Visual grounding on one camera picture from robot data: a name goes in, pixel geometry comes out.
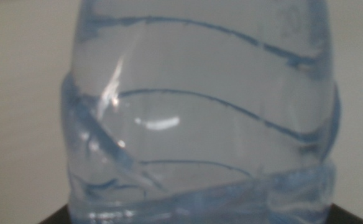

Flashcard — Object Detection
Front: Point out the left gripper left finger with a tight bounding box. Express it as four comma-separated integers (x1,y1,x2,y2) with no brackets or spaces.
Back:
38,203,73,224

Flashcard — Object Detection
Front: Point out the clear water bottle blue cap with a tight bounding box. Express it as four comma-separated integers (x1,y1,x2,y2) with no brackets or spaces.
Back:
60,0,342,224

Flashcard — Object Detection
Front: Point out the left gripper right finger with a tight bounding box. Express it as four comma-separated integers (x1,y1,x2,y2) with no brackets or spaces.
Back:
328,203,363,224

